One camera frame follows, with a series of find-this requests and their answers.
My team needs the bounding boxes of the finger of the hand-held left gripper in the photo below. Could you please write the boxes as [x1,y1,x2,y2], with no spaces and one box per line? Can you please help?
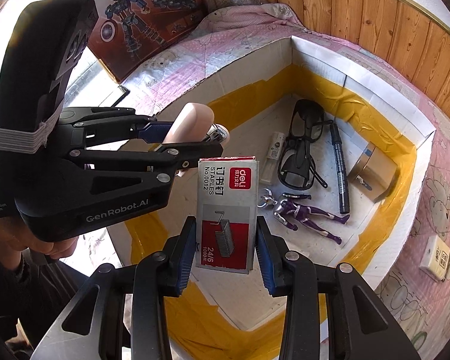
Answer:
[60,107,173,147]
[71,144,224,196]

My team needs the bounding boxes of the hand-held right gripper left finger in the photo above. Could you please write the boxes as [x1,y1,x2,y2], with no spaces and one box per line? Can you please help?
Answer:
[30,215,197,360]

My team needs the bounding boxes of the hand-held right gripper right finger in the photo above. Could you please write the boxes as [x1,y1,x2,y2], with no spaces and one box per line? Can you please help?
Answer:
[256,215,422,360]

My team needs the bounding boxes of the purple action figure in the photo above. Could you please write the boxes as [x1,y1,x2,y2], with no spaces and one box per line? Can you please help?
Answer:
[260,188,351,245]

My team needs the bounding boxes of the red and grey staples box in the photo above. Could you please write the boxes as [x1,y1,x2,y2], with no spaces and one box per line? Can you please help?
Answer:
[195,154,261,275]

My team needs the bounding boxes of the black glasses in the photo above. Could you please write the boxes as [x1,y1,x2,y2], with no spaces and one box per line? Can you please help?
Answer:
[277,99,334,190]

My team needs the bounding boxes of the white cardboard box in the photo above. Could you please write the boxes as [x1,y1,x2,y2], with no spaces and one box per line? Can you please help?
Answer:
[109,35,437,353]

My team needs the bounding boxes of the white printed lighter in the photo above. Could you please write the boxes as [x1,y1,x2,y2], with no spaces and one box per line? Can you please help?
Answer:
[260,131,286,186]

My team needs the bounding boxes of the black marker pen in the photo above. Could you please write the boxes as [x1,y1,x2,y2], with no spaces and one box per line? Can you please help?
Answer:
[329,122,351,214]

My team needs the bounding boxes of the gold round tin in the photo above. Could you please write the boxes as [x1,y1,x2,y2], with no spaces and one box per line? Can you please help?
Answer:
[347,142,398,204]

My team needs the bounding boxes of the person's left hand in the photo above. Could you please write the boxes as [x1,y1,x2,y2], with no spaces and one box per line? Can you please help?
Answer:
[0,210,79,265]

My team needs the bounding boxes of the black framed panel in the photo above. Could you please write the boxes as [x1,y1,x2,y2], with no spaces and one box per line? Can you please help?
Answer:
[97,84,130,110]

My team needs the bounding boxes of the robot toy box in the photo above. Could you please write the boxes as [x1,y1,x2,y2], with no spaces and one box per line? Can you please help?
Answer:
[87,0,207,82]

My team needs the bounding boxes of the pink printed blanket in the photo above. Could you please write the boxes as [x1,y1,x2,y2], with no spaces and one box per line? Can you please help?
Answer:
[120,4,450,357]

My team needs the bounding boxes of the small yellow box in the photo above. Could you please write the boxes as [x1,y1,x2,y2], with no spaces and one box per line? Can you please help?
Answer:
[419,235,450,283]

